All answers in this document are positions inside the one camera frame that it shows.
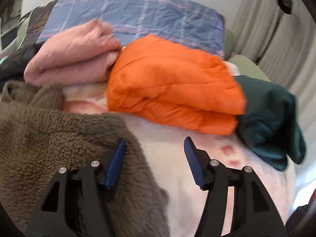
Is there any cream plush blanket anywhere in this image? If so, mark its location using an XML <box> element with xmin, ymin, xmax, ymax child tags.
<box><xmin>61</xmin><ymin>61</ymin><xmax>297</xmax><ymax>237</ymax></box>

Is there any orange puffer jacket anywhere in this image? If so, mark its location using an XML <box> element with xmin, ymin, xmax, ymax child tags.
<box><xmin>107</xmin><ymin>35</ymin><xmax>246</xmax><ymax>135</ymax></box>

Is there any blue plaid pillow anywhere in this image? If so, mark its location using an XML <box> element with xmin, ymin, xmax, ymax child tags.
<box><xmin>38</xmin><ymin>0</ymin><xmax>226</xmax><ymax>57</ymax></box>

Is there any brown fleece jacket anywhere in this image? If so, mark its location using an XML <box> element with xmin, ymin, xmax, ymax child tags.
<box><xmin>1</xmin><ymin>80</ymin><xmax>170</xmax><ymax>236</ymax></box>

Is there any green pillow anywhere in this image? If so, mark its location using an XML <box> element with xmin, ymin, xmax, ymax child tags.
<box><xmin>224</xmin><ymin>28</ymin><xmax>270</xmax><ymax>82</ymax></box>

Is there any grey curtain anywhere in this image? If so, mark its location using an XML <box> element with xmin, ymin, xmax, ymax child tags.
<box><xmin>229</xmin><ymin>0</ymin><xmax>316</xmax><ymax>99</ymax></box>

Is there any dark patterned quilt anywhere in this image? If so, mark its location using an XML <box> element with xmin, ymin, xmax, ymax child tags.
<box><xmin>16</xmin><ymin>0</ymin><xmax>58</xmax><ymax>48</ymax></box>

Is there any pink folded garment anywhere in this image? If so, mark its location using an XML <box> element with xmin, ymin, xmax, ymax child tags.
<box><xmin>24</xmin><ymin>19</ymin><xmax>122</xmax><ymax>86</ymax></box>

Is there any dark green folded garment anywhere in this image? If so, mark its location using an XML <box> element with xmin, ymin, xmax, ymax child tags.
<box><xmin>235</xmin><ymin>75</ymin><xmax>306</xmax><ymax>171</ymax></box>

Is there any black garment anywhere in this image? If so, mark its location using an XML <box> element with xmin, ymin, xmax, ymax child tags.
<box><xmin>0</xmin><ymin>42</ymin><xmax>44</xmax><ymax>92</ymax></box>

